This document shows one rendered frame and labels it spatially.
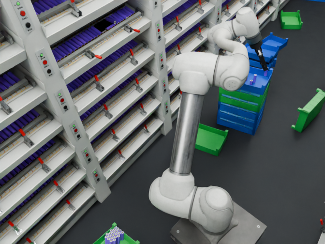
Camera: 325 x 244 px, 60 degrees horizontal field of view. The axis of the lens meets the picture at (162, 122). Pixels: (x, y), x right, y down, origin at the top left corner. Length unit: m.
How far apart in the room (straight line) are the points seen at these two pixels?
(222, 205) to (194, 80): 0.54
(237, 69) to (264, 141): 1.12
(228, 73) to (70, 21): 0.67
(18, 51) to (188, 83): 0.66
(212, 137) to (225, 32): 0.84
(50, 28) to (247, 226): 1.27
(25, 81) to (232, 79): 0.84
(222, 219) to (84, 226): 0.94
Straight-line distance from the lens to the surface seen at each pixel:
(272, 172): 2.08
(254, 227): 1.56
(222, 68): 1.20
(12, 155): 1.37
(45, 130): 1.40
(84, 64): 1.37
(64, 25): 1.26
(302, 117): 2.27
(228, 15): 2.52
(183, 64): 1.22
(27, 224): 1.65
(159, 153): 2.12
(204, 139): 2.18
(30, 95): 1.28
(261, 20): 3.38
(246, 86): 1.97
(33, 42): 1.19
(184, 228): 1.52
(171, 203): 1.34
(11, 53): 1.18
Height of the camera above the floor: 1.67
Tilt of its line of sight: 46 degrees down
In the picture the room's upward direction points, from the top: 7 degrees counter-clockwise
